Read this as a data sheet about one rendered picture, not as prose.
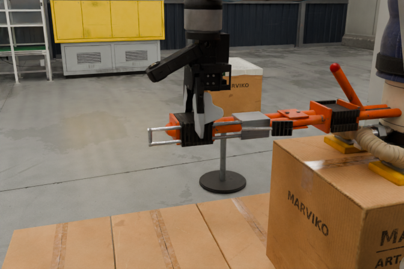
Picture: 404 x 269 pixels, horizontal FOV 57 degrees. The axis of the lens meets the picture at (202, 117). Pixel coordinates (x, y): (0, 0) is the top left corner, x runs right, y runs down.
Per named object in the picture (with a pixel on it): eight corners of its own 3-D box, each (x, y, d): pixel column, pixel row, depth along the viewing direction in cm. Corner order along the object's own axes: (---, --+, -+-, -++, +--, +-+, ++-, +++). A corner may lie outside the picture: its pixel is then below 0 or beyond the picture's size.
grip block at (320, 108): (335, 119, 96) (337, 97, 94) (360, 131, 87) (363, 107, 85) (306, 122, 94) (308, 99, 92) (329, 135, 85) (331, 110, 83)
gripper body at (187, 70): (231, 93, 76) (233, 33, 72) (190, 95, 74) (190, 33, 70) (219, 85, 83) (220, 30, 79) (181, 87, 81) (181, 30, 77)
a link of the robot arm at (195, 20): (189, 9, 69) (179, 8, 76) (189, 35, 70) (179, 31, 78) (228, 9, 71) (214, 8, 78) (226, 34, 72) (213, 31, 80)
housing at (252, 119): (257, 128, 89) (258, 110, 88) (270, 138, 83) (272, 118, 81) (229, 131, 87) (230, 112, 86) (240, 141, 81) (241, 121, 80)
